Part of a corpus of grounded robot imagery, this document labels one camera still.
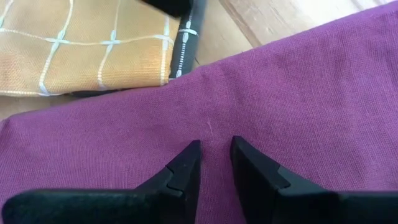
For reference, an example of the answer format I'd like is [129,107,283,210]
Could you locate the grey checked towel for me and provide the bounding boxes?
[70,0,208,98]

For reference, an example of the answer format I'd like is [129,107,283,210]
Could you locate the orange checked towel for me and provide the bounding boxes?
[0,0,182,98]

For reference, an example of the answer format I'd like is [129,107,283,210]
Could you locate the magenta towel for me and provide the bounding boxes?
[0,0,398,224]

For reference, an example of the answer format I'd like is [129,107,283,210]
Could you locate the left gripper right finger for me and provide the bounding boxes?
[229,135,398,224]

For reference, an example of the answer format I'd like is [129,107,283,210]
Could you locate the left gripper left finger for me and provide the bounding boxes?
[1,139,203,224]

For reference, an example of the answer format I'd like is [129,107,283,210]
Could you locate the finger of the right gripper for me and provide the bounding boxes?
[141,0,194,18]

